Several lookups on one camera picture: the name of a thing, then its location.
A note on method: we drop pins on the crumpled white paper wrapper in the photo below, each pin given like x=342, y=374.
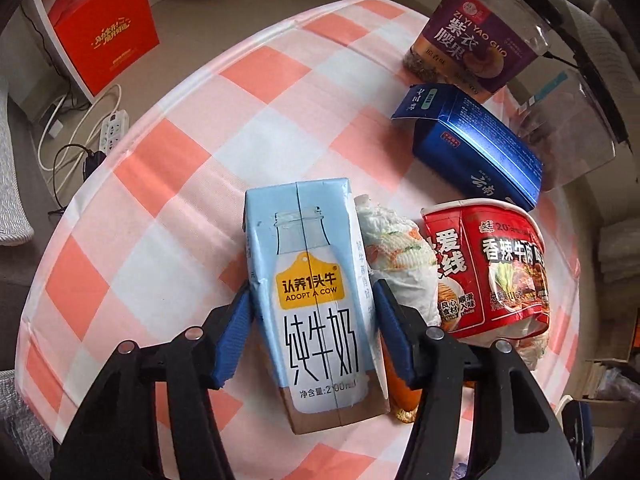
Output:
x=395, y=245

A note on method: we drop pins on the white charger plug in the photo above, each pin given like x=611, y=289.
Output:
x=55, y=129

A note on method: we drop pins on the black-rimmed clear trash bin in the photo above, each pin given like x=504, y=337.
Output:
x=585, y=60

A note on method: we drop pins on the light blue milk carton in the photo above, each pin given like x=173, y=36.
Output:
x=310, y=240

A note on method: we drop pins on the clear jar with purple label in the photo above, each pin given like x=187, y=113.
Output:
x=465, y=35

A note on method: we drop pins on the dark blue cardboard box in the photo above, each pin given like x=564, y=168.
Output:
x=475, y=150

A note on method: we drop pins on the dark blue round object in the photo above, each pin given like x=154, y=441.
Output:
x=580, y=432

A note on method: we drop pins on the grey knitted cloth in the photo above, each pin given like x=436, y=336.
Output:
x=22, y=420

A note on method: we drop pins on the red gift box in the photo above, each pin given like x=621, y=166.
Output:
x=105, y=30

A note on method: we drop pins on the white power strip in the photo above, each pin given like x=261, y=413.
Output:
x=112, y=132

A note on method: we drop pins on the red instant noodle cup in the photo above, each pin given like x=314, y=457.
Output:
x=490, y=260

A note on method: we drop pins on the grey woven cloth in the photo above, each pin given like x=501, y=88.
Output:
x=12, y=185

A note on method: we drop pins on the black power adapter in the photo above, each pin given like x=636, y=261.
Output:
x=94, y=162

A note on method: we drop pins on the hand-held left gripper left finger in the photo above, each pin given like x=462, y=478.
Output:
x=231, y=342

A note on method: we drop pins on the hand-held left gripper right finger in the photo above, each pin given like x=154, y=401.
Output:
x=395, y=335

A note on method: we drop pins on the stack of white folded cloths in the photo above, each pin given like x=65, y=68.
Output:
x=620, y=255

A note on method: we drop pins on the white crumpled plastic wrap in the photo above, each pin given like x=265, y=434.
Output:
x=532, y=347

